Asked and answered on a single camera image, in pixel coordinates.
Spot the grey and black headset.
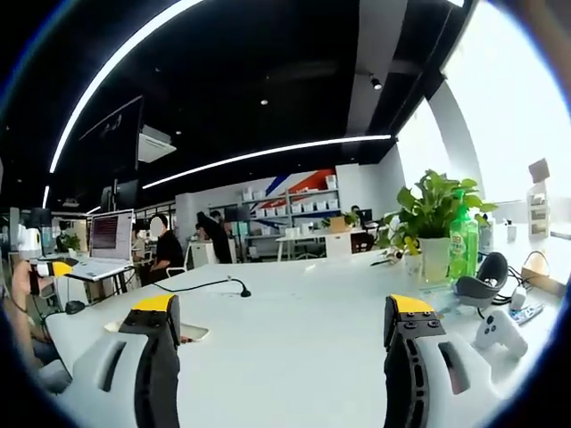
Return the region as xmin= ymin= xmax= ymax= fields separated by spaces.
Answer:
xmin=453 ymin=251 xmax=510 ymax=309

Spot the wooden basket with handle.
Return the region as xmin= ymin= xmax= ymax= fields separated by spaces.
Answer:
xmin=518 ymin=250 xmax=567 ymax=297

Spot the black cable on table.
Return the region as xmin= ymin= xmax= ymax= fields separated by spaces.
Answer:
xmin=150 ymin=276 xmax=252 ymax=300

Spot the green plant in white pot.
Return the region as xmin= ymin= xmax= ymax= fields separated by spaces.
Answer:
xmin=377 ymin=168 xmax=499 ymax=283

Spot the shelf with white boxes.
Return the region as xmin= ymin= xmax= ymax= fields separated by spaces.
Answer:
xmin=235 ymin=174 xmax=343 ymax=260

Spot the white charger with cable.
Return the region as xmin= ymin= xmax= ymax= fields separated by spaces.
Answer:
xmin=492 ymin=267 xmax=532 ymax=312

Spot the white window rack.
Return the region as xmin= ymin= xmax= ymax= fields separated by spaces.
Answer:
xmin=525 ymin=157 xmax=553 ymax=238

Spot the dark hanging monitor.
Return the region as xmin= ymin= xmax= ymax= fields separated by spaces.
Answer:
xmin=99 ymin=177 xmax=140 ymax=212

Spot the small white cup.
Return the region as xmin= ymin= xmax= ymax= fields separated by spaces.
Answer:
xmin=402 ymin=252 xmax=424 ymax=276

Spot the white background table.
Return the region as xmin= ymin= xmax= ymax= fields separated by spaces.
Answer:
xmin=275 ymin=226 xmax=390 ymax=262

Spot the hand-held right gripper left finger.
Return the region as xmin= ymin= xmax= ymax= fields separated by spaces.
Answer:
xmin=66 ymin=293 xmax=182 ymax=428

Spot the colourful flat packet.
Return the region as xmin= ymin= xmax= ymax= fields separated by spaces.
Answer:
xmin=510 ymin=301 xmax=547 ymax=327

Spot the black hanging board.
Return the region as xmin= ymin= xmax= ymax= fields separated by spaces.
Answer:
xmin=78 ymin=95 xmax=145 ymax=180

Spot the open white laptop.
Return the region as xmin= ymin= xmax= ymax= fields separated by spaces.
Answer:
xmin=70 ymin=208 xmax=136 ymax=281

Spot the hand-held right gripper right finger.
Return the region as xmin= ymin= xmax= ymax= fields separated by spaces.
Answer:
xmin=384 ymin=292 xmax=506 ymax=428

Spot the white game controller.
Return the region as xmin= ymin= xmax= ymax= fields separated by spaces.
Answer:
xmin=471 ymin=309 xmax=530 ymax=359

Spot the person's left hand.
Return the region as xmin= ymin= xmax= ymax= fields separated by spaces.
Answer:
xmin=11 ymin=259 xmax=45 ymax=309

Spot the green plastic bottle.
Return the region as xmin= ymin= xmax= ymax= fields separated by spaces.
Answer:
xmin=447 ymin=188 xmax=481 ymax=283

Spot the white ceiling air conditioner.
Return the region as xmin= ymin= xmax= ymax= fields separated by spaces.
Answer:
xmin=137 ymin=124 xmax=178 ymax=162

